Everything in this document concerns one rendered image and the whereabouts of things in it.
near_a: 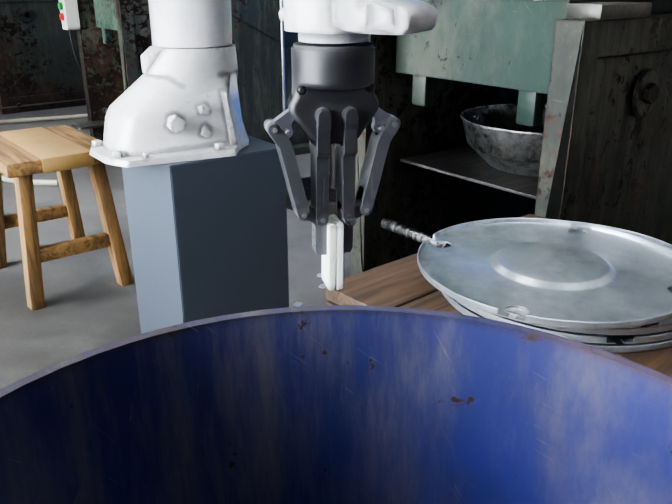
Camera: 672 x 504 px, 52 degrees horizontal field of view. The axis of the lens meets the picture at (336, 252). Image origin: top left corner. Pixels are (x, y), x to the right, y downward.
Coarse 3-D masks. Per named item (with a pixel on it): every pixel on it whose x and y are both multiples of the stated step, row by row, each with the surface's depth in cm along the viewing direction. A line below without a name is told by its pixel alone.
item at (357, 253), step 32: (384, 64) 141; (384, 96) 143; (448, 96) 155; (480, 96) 161; (512, 96) 169; (416, 128) 152; (448, 128) 158; (384, 192) 151; (416, 192) 157; (448, 192) 164; (480, 192) 172; (416, 224) 161; (448, 224) 168; (352, 256) 156; (384, 256) 157
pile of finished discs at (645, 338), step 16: (576, 224) 89; (592, 224) 88; (656, 240) 83; (464, 304) 71; (496, 320) 68; (512, 320) 68; (576, 336) 64; (592, 336) 64; (608, 336) 67; (624, 336) 67; (640, 336) 64; (656, 336) 64; (624, 352) 64
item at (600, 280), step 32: (480, 224) 87; (512, 224) 87; (544, 224) 87; (448, 256) 77; (480, 256) 77; (512, 256) 76; (544, 256) 76; (576, 256) 76; (608, 256) 77; (640, 256) 77; (448, 288) 69; (480, 288) 69; (512, 288) 69; (544, 288) 69; (576, 288) 69; (608, 288) 69; (640, 288) 69; (544, 320) 62; (576, 320) 63; (608, 320) 63; (640, 320) 62
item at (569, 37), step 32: (576, 32) 100; (608, 32) 103; (640, 32) 109; (576, 64) 101; (608, 64) 107; (640, 64) 112; (576, 96) 103; (608, 96) 109; (640, 96) 113; (544, 128) 108; (576, 128) 105; (608, 128) 112; (640, 128) 118; (544, 160) 110; (576, 160) 108; (608, 160) 115; (640, 160) 121; (544, 192) 111; (576, 192) 111; (608, 192) 118; (640, 192) 125; (608, 224) 121; (640, 224) 128
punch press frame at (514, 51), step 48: (432, 0) 128; (480, 0) 120; (528, 0) 112; (576, 0) 107; (624, 0) 115; (432, 48) 131; (480, 48) 122; (528, 48) 114; (432, 96) 137; (528, 96) 117
